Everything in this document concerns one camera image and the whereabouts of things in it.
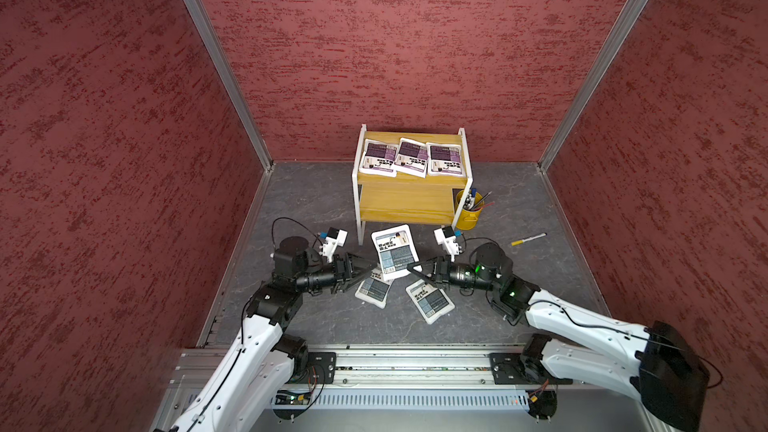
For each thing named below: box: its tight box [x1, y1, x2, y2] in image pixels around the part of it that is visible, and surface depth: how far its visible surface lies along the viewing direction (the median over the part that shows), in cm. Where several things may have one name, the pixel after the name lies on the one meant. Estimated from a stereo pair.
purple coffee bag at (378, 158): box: [359, 138, 399, 177], surface depth 76 cm
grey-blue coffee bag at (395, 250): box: [371, 224, 420, 281], surface depth 71 cm
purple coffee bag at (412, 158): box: [394, 137, 429, 179], surface depth 76 cm
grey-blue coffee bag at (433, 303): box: [406, 279, 455, 325], surface depth 87 cm
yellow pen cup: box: [456, 190, 484, 231], surface depth 98 cm
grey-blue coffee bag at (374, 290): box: [354, 268, 391, 309], surface depth 87 cm
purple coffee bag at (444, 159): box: [426, 142, 463, 177], surface depth 76 cm
